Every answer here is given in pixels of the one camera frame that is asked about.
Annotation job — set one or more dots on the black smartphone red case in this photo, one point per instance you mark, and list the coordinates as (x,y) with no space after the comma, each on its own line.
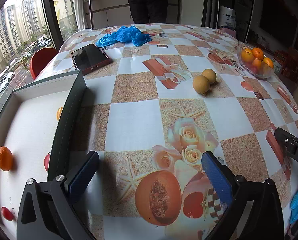
(90,56)

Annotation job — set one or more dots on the yellow cherry tomato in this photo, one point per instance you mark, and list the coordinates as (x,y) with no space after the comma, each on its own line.
(59,113)

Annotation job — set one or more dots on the red cherry tomato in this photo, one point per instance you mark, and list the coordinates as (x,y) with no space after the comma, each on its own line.
(7,213)
(47,161)

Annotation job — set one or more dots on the mandarin orange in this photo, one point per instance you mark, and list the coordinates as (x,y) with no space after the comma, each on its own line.
(4,158)

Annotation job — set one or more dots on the white cabinet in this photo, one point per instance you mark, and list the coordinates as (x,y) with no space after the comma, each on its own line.
(109,15)

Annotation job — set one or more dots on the glass bowl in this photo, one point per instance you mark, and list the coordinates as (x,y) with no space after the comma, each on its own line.
(261,73)

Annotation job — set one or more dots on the person's right hand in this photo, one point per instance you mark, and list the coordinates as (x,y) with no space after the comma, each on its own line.
(297,205)

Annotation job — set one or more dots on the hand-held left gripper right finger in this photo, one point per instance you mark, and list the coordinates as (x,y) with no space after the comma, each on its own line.
(216,177)

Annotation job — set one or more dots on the metal pole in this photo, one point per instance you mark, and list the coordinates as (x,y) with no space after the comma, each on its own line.
(90,5)

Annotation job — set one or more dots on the brown longan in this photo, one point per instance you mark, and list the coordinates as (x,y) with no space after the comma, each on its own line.
(201,84)
(209,75)

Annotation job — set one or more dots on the printed tablecloth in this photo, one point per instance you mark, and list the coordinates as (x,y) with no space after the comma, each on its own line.
(139,110)

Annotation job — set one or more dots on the red chair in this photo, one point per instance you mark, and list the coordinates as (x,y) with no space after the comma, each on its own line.
(41,60)

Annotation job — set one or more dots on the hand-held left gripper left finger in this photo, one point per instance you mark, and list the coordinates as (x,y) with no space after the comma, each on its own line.
(82,175)

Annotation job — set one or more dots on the blue plastic gloves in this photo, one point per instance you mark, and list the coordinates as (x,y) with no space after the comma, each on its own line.
(126,35)

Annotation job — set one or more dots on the red gift boxes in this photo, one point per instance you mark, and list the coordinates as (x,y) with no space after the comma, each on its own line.
(290,63)

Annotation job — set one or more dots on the white printed bag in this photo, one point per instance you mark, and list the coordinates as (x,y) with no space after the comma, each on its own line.
(227,17)

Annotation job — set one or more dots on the orange in bowl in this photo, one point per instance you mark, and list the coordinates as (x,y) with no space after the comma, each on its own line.
(268,62)
(257,64)
(247,55)
(258,53)

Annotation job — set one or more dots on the white cardboard box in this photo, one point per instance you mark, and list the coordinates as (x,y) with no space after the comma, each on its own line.
(29,130)

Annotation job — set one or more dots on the dark wall screen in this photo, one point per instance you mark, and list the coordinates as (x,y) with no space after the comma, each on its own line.
(279,17)

